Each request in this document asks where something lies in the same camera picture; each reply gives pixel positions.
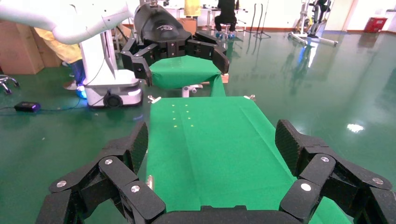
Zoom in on large green table cloth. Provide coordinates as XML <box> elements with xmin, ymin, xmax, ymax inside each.
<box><xmin>145</xmin><ymin>96</ymin><xmax>352</xmax><ymax>224</ymax></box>

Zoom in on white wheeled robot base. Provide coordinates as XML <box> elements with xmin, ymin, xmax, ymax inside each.
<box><xmin>79</xmin><ymin>30</ymin><xmax>143</xmax><ymax>109</ymax></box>

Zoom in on white metal equipment stand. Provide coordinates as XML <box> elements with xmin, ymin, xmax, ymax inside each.
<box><xmin>288</xmin><ymin>0</ymin><xmax>339</xmax><ymax>47</ymax></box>

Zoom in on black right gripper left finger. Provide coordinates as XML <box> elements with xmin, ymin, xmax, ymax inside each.
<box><xmin>35</xmin><ymin>120</ymin><xmax>166</xmax><ymax>224</ymax></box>

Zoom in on white table leg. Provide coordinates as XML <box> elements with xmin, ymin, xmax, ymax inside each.
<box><xmin>182</xmin><ymin>84</ymin><xmax>203</xmax><ymax>98</ymax></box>

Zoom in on light wooden board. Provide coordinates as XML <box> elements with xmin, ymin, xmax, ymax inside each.
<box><xmin>198</xmin><ymin>73</ymin><xmax>230</xmax><ymax>85</ymax></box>

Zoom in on draped green cloth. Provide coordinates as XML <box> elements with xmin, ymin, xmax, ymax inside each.
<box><xmin>149</xmin><ymin>56</ymin><xmax>226</xmax><ymax>97</ymax></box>

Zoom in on person in yellow coat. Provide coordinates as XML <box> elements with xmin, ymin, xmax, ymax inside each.
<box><xmin>33</xmin><ymin>27</ymin><xmax>88</xmax><ymax>99</ymax></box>

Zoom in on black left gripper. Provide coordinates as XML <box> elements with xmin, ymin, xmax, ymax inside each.
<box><xmin>120</xmin><ymin>3</ymin><xmax>230</xmax><ymax>86</ymax></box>

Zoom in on person in black clothes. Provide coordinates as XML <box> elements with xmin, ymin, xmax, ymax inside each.
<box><xmin>214</xmin><ymin>0</ymin><xmax>238</xmax><ymax>39</ymax></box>

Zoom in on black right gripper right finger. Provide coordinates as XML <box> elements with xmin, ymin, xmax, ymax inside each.
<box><xmin>275</xmin><ymin>119</ymin><xmax>396</xmax><ymax>224</ymax></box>

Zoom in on person in yellow shirt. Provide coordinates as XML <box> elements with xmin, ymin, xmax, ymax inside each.
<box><xmin>184</xmin><ymin>0</ymin><xmax>202</xmax><ymax>18</ymax></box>

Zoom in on taped brown cardboard box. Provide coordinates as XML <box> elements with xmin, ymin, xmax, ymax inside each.
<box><xmin>177</xmin><ymin>18</ymin><xmax>198</xmax><ymax>35</ymax></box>

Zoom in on thin dark floor cable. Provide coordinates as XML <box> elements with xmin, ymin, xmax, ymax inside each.
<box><xmin>0</xmin><ymin>98</ymin><xmax>91</xmax><ymax>114</ymax></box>

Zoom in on chrome office chair base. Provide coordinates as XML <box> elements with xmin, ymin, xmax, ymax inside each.
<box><xmin>0</xmin><ymin>74</ymin><xmax>21</xmax><ymax>95</ymax></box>

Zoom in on black tripod stand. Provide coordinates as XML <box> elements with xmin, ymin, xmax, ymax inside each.
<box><xmin>246</xmin><ymin>2</ymin><xmax>272</xmax><ymax>40</ymax></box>

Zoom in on red metal cabinet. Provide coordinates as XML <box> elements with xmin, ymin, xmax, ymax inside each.
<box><xmin>363</xmin><ymin>17</ymin><xmax>388</xmax><ymax>34</ymax></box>

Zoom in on smaller brown cardboard box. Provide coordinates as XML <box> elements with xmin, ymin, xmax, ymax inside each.
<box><xmin>30</xmin><ymin>27</ymin><xmax>63</xmax><ymax>69</ymax></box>

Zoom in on black power adapter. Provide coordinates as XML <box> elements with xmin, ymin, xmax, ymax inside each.
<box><xmin>14</xmin><ymin>101</ymin><xmax>42</xmax><ymax>113</ymax></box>

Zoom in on large brown cardboard box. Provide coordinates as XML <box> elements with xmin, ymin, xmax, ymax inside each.
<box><xmin>0</xmin><ymin>20</ymin><xmax>44</xmax><ymax>76</ymax></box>

